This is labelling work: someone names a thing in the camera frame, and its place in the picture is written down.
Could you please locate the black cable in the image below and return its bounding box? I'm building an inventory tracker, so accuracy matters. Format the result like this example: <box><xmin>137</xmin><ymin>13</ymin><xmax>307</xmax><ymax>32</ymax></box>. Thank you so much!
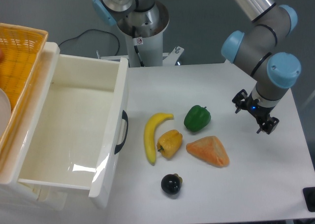
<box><xmin>58</xmin><ymin>29</ymin><xmax>121</xmax><ymax>56</ymax></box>

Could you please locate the black corner device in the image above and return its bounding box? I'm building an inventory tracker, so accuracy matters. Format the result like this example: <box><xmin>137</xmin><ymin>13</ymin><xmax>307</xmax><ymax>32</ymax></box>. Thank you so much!
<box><xmin>302</xmin><ymin>187</ymin><xmax>315</xmax><ymax>212</ymax></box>

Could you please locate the yellow banana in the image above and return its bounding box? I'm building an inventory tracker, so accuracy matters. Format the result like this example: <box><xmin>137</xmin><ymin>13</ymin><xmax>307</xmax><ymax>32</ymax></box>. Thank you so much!
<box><xmin>143</xmin><ymin>113</ymin><xmax>174</xmax><ymax>165</ymax></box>

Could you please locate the white plastic drawer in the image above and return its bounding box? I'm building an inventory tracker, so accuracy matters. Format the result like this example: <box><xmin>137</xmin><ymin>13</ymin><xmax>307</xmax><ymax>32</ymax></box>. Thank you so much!
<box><xmin>19</xmin><ymin>55</ymin><xmax>128</xmax><ymax>209</ymax></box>

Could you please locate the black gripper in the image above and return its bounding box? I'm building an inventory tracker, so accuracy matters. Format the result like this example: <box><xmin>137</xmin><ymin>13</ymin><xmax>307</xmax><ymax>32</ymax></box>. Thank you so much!
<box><xmin>232</xmin><ymin>89</ymin><xmax>280</xmax><ymax>134</ymax></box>

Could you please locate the white plate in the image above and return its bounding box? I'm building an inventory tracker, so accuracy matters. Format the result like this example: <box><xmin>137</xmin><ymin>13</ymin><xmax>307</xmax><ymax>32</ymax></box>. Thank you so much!
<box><xmin>0</xmin><ymin>89</ymin><xmax>11</xmax><ymax>137</ymax></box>

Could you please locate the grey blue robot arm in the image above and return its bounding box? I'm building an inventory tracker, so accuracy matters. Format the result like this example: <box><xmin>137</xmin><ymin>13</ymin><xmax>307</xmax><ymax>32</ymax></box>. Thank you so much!
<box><xmin>92</xmin><ymin>0</ymin><xmax>301</xmax><ymax>134</ymax></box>

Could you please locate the white drawer cabinet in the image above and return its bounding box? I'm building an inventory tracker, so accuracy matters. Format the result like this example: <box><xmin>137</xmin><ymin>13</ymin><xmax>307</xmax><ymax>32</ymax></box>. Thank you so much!
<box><xmin>0</xmin><ymin>42</ymin><xmax>67</xmax><ymax>210</ymax></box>

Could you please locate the black drawer handle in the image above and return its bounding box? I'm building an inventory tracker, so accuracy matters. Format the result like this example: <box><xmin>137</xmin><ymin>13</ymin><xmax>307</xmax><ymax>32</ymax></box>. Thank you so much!
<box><xmin>114</xmin><ymin>110</ymin><xmax>129</xmax><ymax>154</ymax></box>

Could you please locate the dark purple mangosteen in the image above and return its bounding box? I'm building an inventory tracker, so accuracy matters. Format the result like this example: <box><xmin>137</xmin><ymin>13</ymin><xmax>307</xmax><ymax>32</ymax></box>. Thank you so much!
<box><xmin>161</xmin><ymin>173</ymin><xmax>183</xmax><ymax>195</ymax></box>

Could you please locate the yellow bell pepper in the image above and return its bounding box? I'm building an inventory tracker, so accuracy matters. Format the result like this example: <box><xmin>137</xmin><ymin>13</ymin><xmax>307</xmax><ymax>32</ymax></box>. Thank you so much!
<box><xmin>157</xmin><ymin>129</ymin><xmax>183</xmax><ymax>160</ymax></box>

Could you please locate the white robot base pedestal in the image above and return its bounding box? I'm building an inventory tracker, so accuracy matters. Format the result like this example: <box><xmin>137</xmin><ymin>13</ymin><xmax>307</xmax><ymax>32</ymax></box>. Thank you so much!
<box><xmin>99</xmin><ymin>2</ymin><xmax>184</xmax><ymax>68</ymax></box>

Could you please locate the orange woven basket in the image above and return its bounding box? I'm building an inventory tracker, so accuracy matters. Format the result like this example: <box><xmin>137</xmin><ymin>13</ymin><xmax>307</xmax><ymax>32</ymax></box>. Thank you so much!
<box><xmin>0</xmin><ymin>23</ymin><xmax>48</xmax><ymax>156</ymax></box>

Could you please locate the orange pumpkin wedge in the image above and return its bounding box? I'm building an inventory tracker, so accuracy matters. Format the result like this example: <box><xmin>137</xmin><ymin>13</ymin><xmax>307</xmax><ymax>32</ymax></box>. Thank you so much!
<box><xmin>186</xmin><ymin>136</ymin><xmax>230</xmax><ymax>167</ymax></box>

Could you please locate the green bell pepper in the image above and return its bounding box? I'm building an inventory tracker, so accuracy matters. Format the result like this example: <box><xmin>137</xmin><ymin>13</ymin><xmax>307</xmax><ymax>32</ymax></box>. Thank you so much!
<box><xmin>184</xmin><ymin>105</ymin><xmax>211</xmax><ymax>132</ymax></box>

